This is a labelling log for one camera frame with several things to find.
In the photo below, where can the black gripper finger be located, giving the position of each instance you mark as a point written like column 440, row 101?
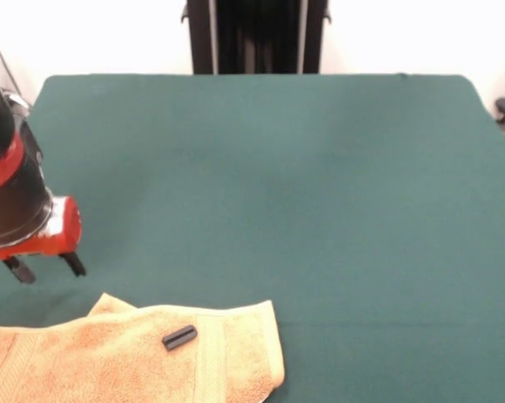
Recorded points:
column 22, row 270
column 76, row 264

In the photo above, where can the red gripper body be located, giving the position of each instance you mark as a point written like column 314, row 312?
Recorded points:
column 66, row 226

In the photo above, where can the tan terry towel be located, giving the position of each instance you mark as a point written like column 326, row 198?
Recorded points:
column 110, row 361

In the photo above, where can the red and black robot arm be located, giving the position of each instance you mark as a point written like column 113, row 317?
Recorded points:
column 5, row 189

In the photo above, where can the small black rubber pad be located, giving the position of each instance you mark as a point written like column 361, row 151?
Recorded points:
column 180, row 337

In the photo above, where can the dark green table cloth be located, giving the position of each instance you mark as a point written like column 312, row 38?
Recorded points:
column 319, row 210

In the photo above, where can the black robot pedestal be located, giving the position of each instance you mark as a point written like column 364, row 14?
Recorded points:
column 202, row 42

